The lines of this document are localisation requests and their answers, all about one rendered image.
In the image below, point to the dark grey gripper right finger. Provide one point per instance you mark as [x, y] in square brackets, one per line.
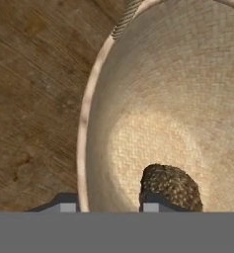
[152, 205]

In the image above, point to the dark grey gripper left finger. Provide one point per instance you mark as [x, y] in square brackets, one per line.
[67, 203]

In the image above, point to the dark brown seeded bread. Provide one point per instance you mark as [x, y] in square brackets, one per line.
[174, 184]

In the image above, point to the beige woven basket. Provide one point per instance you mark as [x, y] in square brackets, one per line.
[174, 99]

